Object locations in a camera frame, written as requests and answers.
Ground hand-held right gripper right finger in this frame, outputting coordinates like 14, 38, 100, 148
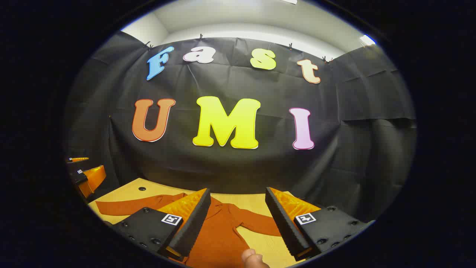
265, 187, 376, 262

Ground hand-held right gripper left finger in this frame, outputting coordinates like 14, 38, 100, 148
106, 188, 212, 262

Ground rust orange knit jacket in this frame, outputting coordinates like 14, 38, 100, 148
95, 193, 283, 268

